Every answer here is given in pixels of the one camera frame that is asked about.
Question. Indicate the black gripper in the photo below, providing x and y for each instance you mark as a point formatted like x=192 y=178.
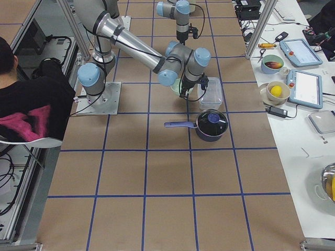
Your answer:
x=187 y=85

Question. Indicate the green bowl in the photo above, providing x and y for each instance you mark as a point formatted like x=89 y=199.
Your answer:
x=177 y=87

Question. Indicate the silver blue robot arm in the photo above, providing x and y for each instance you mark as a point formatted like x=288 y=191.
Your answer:
x=100 y=18

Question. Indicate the blue bowl with fruit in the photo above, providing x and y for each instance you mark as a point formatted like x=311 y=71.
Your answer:
x=271 y=64

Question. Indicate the beige bowl with lemon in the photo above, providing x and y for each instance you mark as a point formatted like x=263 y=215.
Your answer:
x=286 y=92

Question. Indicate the glass bowl with fruit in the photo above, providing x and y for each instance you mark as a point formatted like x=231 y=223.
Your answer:
x=325 y=189

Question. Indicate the clear plastic container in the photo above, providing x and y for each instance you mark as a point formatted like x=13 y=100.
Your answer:
x=213 y=97

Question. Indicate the blue saucepan with lid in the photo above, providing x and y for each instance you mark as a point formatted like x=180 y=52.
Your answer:
x=210 y=125

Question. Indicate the beige plate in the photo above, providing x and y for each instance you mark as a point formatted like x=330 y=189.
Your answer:
x=265 y=99

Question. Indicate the scissors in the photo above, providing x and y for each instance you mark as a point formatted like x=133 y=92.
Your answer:
x=262 y=52

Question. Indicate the yellow lemon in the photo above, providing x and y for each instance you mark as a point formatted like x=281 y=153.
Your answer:
x=276 y=91

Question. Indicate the black power adapter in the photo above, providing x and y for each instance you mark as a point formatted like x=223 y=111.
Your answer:
x=276 y=111

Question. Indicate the small white cup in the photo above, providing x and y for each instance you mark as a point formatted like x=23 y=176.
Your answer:
x=284 y=71

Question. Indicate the black car key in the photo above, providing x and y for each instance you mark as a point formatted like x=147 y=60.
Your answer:
x=281 y=36

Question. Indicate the white keyboard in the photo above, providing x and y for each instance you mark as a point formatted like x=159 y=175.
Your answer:
x=283 y=13

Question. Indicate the upper teach pendant tablet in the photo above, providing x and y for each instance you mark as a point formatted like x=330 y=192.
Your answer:
x=300 y=53

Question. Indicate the teach pendant tablet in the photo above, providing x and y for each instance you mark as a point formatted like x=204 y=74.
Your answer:
x=305 y=88
x=300 y=53

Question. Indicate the lower teach pendant tablet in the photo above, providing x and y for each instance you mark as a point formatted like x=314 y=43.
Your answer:
x=305 y=88

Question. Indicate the person in black shirt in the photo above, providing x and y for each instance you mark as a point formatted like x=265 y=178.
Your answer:
x=35 y=108

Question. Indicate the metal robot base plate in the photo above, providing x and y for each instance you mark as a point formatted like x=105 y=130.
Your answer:
x=107 y=104

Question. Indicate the yellow handled screwdriver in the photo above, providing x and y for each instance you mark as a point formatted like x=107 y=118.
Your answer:
x=267 y=45

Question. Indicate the aluminium frame post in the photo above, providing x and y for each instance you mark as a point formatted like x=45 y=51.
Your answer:
x=264 y=17

